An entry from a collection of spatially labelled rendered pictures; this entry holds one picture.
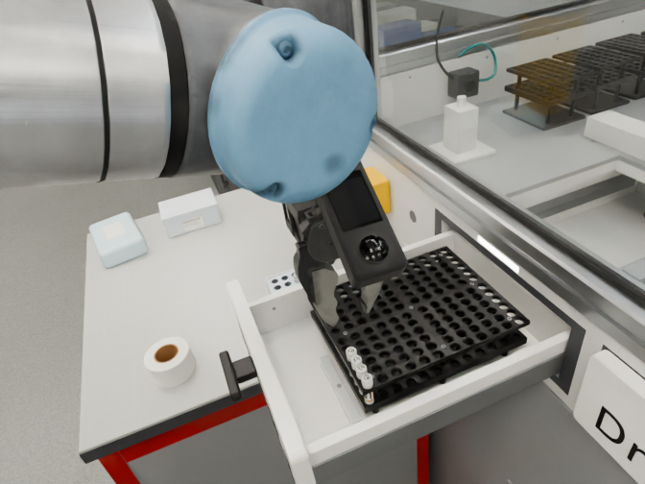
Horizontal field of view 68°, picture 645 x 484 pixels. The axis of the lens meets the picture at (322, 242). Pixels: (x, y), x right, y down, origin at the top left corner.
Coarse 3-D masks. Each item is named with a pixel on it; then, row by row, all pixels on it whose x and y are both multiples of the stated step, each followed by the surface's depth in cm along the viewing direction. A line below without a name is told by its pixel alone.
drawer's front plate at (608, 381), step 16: (608, 352) 48; (592, 368) 49; (608, 368) 47; (624, 368) 47; (592, 384) 50; (608, 384) 48; (624, 384) 46; (640, 384) 45; (592, 400) 51; (608, 400) 49; (624, 400) 46; (640, 400) 44; (576, 416) 54; (592, 416) 52; (608, 416) 49; (624, 416) 47; (640, 416) 45; (592, 432) 52; (608, 432) 50; (640, 432) 46; (608, 448) 51; (624, 448) 49; (640, 448) 46; (624, 464) 49; (640, 464) 47; (640, 480) 48
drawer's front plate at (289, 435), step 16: (240, 288) 64; (240, 304) 61; (240, 320) 59; (256, 336) 56; (256, 352) 54; (256, 368) 53; (272, 368) 52; (272, 384) 50; (272, 400) 49; (272, 416) 55; (288, 416) 47; (288, 432) 46; (288, 448) 44; (304, 448) 44; (304, 464) 44; (304, 480) 46
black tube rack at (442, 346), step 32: (416, 256) 69; (352, 288) 66; (384, 288) 68; (416, 288) 64; (448, 288) 68; (352, 320) 61; (384, 320) 60; (416, 320) 59; (448, 320) 62; (480, 320) 58; (512, 320) 57; (384, 352) 56; (416, 352) 59; (448, 352) 54; (480, 352) 58; (352, 384) 56; (384, 384) 52; (416, 384) 55
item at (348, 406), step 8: (320, 360) 63; (328, 360) 62; (328, 368) 61; (328, 376) 60; (336, 376) 60; (336, 384) 59; (344, 384) 59; (336, 392) 58; (344, 392) 58; (344, 400) 57; (352, 400) 57; (344, 408) 56; (352, 408) 56; (352, 416) 55; (360, 416) 55
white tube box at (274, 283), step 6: (294, 270) 87; (336, 270) 85; (276, 276) 86; (282, 276) 86; (288, 276) 86; (270, 282) 85; (276, 282) 85; (282, 282) 85; (288, 282) 85; (294, 282) 84; (270, 288) 83; (276, 288) 85; (282, 288) 83
